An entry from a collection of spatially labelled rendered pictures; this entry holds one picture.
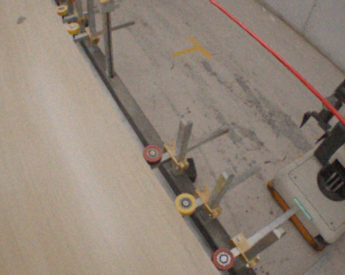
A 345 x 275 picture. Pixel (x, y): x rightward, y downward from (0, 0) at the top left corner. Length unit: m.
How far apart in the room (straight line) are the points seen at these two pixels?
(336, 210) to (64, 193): 1.70
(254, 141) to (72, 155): 1.65
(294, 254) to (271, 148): 0.89
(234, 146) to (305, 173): 0.63
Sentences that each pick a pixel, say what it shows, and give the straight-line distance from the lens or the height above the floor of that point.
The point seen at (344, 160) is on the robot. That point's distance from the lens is 1.70.
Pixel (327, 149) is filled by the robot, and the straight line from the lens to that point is 2.16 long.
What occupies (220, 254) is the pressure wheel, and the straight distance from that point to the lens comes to 1.11.
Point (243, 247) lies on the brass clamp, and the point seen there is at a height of 0.85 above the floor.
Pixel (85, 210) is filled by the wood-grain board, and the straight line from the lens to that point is 1.14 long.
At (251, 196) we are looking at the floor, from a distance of 2.27.
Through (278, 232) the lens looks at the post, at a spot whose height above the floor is 1.15.
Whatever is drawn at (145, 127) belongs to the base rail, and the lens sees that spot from 1.56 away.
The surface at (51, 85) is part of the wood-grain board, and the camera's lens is 1.54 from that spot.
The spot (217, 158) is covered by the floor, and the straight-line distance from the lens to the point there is 2.35.
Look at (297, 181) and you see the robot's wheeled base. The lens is 2.13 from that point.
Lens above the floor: 1.95
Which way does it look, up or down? 54 degrees down
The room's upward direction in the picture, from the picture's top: 9 degrees clockwise
